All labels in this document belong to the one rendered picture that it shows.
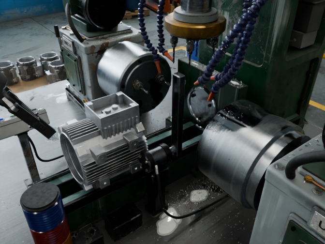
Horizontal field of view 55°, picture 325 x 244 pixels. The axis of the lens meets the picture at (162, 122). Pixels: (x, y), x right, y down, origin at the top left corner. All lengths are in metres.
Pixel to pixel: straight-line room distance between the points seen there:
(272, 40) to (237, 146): 0.39
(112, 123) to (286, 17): 0.57
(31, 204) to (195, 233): 0.58
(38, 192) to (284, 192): 0.45
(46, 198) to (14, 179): 0.72
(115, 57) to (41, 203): 0.78
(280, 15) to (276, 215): 0.56
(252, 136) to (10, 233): 0.75
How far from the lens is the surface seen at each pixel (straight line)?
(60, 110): 1.58
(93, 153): 0.83
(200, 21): 0.91
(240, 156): 0.76
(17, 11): 6.55
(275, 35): 1.01
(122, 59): 1.17
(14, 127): 1.04
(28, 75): 3.52
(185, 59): 1.16
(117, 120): 0.86
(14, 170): 1.29
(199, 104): 1.13
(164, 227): 0.99
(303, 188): 0.65
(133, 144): 0.86
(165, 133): 1.15
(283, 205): 0.70
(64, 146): 0.98
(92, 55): 1.31
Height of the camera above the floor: 1.58
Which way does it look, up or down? 33 degrees down
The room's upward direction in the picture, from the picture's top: straight up
